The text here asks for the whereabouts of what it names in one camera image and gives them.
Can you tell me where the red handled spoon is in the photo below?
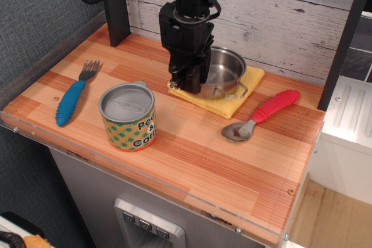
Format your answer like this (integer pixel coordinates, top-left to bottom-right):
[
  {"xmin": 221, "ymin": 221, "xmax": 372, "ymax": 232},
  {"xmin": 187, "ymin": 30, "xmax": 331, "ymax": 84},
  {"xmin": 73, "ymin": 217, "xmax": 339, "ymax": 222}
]
[{"xmin": 221, "ymin": 89, "xmax": 300, "ymax": 142}]

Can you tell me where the dark vertical post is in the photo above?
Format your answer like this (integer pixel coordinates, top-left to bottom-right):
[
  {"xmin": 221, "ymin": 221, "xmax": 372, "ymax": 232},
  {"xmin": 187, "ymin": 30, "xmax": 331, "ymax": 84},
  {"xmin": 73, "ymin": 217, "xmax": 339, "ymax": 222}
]
[
  {"xmin": 317, "ymin": 0, "xmax": 367, "ymax": 111},
  {"xmin": 103, "ymin": 0, "xmax": 131, "ymax": 47}
]

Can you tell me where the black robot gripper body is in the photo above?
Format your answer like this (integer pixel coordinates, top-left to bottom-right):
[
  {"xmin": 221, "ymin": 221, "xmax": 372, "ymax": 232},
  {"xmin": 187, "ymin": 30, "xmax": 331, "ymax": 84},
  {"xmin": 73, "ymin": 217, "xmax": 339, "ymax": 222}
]
[{"xmin": 159, "ymin": 2, "xmax": 214, "ymax": 89}]

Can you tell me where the dark left vertical post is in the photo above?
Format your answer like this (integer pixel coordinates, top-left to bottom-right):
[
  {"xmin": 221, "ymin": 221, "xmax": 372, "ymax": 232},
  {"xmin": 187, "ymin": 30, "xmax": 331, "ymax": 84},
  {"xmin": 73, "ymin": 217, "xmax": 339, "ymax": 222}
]
[{"xmin": 103, "ymin": 0, "xmax": 131, "ymax": 47}]

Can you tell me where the white toy sink unit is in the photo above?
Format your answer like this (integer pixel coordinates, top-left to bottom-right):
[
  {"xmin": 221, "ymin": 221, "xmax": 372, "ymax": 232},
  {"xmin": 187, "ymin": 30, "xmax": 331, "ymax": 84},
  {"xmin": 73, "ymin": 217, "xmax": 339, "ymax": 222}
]
[{"xmin": 307, "ymin": 11, "xmax": 372, "ymax": 205}]

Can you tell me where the blue handled fork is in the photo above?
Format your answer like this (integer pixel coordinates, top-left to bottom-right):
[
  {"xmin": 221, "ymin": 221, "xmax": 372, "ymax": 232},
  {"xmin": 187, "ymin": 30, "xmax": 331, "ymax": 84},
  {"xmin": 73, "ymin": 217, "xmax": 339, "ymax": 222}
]
[{"xmin": 55, "ymin": 60, "xmax": 101, "ymax": 127}]

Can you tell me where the grey toy fridge cabinet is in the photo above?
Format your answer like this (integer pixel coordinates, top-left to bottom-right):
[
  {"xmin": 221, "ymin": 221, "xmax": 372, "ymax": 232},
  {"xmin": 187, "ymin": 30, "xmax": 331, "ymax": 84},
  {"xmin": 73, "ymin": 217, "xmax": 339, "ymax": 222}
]
[{"xmin": 51, "ymin": 149, "xmax": 261, "ymax": 247}]

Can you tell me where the stainless steel pot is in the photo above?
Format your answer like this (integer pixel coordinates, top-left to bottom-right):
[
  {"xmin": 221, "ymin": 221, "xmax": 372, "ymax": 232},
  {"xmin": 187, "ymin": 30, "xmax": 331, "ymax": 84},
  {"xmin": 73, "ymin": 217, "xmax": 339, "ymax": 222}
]
[{"xmin": 197, "ymin": 46, "xmax": 249, "ymax": 99}]

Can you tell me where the peas and carrots toy can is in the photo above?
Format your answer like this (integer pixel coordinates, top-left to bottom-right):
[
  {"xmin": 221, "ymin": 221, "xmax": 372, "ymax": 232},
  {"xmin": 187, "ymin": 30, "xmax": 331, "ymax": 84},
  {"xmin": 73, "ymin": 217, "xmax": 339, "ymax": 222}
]
[{"xmin": 99, "ymin": 81, "xmax": 157, "ymax": 152}]

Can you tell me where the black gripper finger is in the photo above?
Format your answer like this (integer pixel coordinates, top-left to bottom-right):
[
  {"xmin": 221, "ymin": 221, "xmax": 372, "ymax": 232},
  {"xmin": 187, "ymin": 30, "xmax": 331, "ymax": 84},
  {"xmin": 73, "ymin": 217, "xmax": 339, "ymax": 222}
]
[
  {"xmin": 200, "ymin": 50, "xmax": 211, "ymax": 83},
  {"xmin": 181, "ymin": 66, "xmax": 201, "ymax": 94}
]

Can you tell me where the orange object bottom left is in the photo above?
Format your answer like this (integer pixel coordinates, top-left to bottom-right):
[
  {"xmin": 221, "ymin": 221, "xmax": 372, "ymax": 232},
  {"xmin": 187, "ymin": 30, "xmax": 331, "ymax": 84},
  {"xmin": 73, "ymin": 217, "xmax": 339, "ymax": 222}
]
[{"xmin": 23, "ymin": 235, "xmax": 52, "ymax": 248}]

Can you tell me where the dark right vertical post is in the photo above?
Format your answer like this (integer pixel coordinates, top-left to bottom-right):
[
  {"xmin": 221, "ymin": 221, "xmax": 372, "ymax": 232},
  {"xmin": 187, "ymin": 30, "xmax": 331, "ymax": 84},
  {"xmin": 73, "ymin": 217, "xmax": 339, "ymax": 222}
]
[{"xmin": 317, "ymin": 0, "xmax": 367, "ymax": 111}]

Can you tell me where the silver ice dispenser panel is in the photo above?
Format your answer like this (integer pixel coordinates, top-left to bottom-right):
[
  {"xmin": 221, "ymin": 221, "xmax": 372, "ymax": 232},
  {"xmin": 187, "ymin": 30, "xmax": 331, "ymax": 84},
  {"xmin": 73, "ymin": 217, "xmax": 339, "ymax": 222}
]
[{"xmin": 114, "ymin": 198, "xmax": 186, "ymax": 247}]

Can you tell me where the folded yellow towel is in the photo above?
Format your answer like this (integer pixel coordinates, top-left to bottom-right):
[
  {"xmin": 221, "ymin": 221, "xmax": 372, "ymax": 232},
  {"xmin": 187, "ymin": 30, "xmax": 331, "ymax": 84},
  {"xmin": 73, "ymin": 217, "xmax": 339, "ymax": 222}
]
[{"xmin": 167, "ymin": 66, "xmax": 265, "ymax": 118}]

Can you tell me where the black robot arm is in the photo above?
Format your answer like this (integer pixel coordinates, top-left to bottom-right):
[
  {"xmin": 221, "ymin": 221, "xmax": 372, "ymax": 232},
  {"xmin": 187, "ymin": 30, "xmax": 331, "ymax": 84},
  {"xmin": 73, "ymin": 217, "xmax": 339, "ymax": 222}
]
[{"xmin": 159, "ymin": 0, "xmax": 221, "ymax": 94}]

